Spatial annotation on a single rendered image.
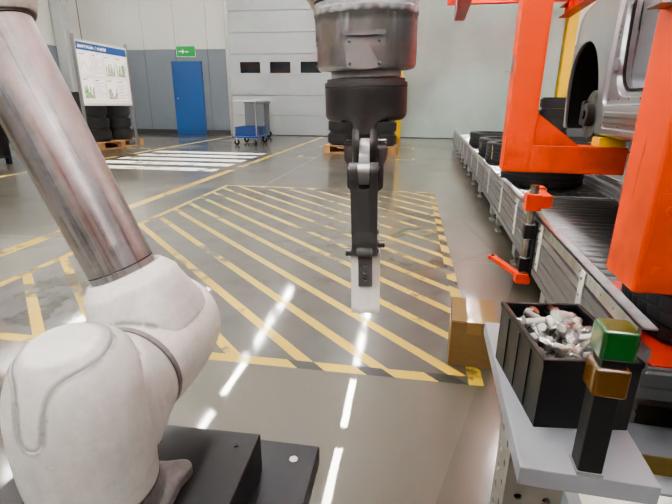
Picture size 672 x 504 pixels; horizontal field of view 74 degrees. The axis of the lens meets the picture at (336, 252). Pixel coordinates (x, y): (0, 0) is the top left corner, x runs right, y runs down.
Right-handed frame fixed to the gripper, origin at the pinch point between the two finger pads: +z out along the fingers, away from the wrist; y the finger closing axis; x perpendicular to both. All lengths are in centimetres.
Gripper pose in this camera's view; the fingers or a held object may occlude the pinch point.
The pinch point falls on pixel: (365, 280)
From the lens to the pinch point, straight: 48.1
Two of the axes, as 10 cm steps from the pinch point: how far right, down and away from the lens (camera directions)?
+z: 0.2, 9.4, 3.5
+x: 10.0, 0.1, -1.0
